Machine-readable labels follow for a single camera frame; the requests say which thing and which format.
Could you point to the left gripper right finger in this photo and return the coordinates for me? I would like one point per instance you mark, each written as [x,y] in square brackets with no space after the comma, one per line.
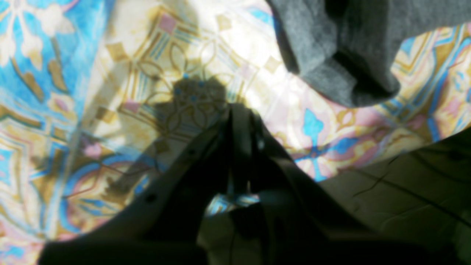
[302,224]

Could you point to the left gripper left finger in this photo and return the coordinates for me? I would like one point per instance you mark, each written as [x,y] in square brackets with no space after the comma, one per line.
[161,226]

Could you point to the grey T-shirt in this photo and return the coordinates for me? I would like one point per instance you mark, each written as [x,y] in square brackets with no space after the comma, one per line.
[344,49]

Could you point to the patterned colourful tablecloth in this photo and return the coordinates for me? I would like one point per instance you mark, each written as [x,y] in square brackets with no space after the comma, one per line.
[100,96]

